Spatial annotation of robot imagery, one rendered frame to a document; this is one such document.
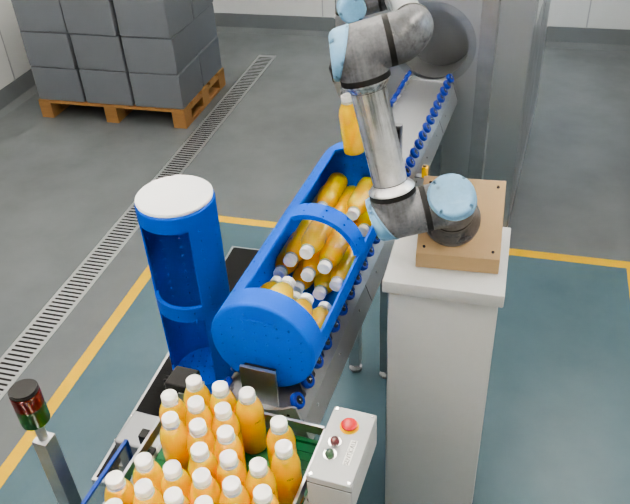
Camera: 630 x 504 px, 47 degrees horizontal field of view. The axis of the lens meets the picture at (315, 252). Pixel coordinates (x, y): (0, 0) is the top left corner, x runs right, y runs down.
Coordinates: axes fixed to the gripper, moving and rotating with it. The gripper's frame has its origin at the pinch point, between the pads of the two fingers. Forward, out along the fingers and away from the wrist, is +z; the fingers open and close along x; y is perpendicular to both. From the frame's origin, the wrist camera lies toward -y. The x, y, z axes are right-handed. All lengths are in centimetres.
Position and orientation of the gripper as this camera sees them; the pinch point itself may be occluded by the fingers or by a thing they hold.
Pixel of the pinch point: (347, 95)
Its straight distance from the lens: 225.9
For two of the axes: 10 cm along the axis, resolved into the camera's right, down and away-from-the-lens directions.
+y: 3.3, -5.7, 7.5
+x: -9.4, -1.6, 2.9
